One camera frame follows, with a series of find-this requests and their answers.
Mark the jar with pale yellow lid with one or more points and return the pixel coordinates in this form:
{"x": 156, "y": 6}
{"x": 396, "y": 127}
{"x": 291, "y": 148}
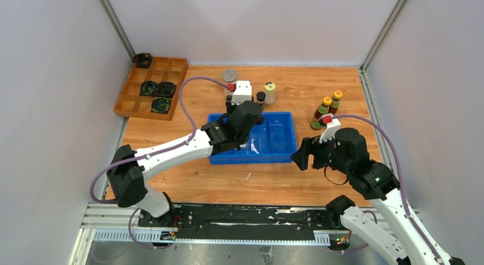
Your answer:
{"x": 270, "y": 91}

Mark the small black pepper shaker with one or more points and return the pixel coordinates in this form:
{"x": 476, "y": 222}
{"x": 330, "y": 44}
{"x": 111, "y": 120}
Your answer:
{"x": 261, "y": 98}

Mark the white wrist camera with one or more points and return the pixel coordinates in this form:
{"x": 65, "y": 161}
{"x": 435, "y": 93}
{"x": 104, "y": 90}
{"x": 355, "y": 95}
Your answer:
{"x": 331, "y": 125}
{"x": 239, "y": 92}

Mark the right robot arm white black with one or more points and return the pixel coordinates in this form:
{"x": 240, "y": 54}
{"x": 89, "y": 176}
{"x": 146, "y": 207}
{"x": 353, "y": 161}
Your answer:
{"x": 409, "y": 243}

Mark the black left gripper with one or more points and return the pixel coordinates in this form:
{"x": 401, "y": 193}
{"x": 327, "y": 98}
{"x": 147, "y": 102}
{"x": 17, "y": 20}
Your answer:
{"x": 233, "y": 107}

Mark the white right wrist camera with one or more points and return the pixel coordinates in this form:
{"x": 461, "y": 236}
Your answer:
{"x": 331, "y": 125}

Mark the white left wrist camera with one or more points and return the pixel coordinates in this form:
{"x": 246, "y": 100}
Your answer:
{"x": 239, "y": 92}

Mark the dark coiled roll upper right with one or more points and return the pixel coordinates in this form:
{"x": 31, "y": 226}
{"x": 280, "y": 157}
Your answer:
{"x": 166, "y": 89}

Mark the dark coiled roll upper left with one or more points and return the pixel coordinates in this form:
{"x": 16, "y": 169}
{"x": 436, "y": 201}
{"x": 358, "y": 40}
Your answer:
{"x": 148, "y": 89}

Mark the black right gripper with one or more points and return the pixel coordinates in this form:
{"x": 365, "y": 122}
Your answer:
{"x": 309, "y": 145}

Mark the green label sauce bottle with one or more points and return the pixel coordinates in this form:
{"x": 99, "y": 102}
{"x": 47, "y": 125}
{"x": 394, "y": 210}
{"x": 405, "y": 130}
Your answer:
{"x": 323, "y": 108}

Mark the wooden compartment tray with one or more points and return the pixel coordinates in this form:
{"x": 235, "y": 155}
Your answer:
{"x": 130, "y": 104}

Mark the dark coiled roll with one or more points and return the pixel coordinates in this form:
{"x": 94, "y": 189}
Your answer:
{"x": 148, "y": 89}
{"x": 161, "y": 105}
{"x": 166, "y": 89}

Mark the jar with silver lid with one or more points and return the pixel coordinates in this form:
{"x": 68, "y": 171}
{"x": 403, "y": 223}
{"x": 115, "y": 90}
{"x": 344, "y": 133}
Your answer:
{"x": 229, "y": 77}

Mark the aluminium frame rail front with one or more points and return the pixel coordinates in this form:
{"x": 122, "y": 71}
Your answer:
{"x": 104, "y": 223}

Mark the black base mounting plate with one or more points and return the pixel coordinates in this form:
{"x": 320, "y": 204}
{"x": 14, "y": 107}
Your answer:
{"x": 246, "y": 223}

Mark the red label sauce bottle far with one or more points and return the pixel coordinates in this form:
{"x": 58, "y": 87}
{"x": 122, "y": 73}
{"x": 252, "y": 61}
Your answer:
{"x": 336, "y": 97}

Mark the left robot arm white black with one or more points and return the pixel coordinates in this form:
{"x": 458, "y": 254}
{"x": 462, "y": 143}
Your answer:
{"x": 131, "y": 169}

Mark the blue plastic divided bin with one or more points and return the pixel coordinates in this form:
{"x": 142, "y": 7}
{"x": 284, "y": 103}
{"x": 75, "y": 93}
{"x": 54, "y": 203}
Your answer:
{"x": 273, "y": 141}

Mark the dark coiled roll lower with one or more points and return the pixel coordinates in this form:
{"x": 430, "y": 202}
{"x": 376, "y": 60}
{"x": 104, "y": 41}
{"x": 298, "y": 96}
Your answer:
{"x": 161, "y": 105}

